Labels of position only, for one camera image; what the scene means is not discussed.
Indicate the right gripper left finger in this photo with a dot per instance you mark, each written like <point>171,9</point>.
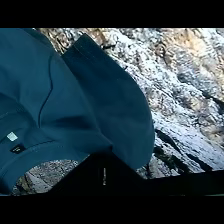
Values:
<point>87,180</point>

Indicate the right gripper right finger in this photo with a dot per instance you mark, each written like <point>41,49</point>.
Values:
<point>121,181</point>

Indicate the dark teal T-shirt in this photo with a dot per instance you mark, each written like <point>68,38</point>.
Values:
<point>76,100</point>

